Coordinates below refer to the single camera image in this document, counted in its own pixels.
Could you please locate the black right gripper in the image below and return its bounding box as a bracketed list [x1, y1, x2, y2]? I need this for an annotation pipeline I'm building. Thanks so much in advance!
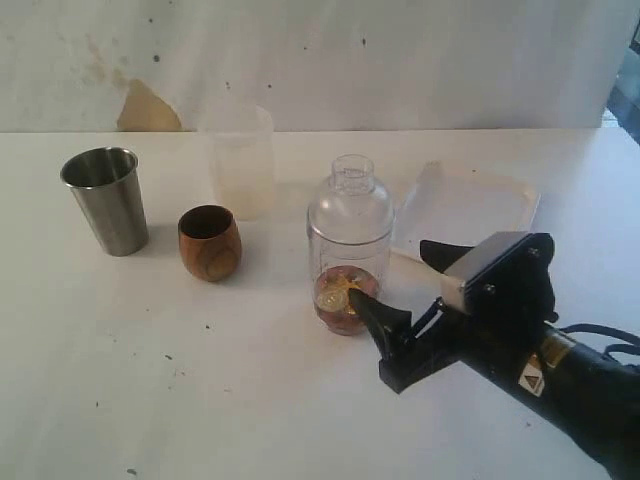
[348, 233, 558, 393]

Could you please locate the gold coin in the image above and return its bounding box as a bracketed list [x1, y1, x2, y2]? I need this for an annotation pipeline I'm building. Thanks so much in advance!
[315, 284, 360, 315]

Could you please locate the clear plastic shaker cup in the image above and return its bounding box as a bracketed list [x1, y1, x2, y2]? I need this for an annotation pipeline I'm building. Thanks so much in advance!
[307, 227, 391, 336]

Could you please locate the clear dome shaker lid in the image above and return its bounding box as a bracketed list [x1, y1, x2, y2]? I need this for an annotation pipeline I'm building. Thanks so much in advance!
[307, 154, 394, 245]

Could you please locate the brown wooden cup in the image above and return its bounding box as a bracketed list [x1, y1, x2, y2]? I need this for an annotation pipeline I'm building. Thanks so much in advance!
[178, 205, 242, 282]

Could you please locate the stainless steel cup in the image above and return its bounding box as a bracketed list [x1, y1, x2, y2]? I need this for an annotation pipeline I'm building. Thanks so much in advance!
[60, 147, 149, 257]

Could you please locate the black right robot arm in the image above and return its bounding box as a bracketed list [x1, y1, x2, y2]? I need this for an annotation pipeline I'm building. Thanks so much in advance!
[348, 231, 639, 479]

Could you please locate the white rectangular tray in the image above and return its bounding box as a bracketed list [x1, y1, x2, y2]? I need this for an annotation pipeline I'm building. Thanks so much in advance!
[391, 162, 540, 261]

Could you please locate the translucent plastic container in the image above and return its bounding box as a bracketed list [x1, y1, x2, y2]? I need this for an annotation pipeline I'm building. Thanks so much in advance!
[199, 103, 275, 221]

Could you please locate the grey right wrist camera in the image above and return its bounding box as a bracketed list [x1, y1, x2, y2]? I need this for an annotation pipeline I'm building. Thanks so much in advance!
[440, 231, 529, 315]

